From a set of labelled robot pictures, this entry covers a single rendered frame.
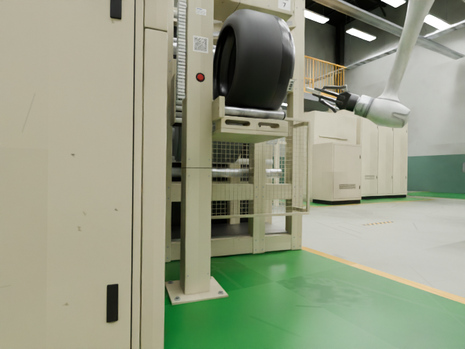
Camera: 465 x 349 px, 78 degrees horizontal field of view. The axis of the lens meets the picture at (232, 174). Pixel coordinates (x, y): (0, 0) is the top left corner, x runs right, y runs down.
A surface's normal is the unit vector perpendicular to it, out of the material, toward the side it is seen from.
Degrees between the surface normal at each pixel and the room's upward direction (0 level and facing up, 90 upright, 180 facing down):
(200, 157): 90
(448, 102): 90
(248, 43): 87
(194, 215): 90
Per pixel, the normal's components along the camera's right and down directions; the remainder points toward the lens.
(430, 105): -0.87, -0.01
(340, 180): 0.49, 0.00
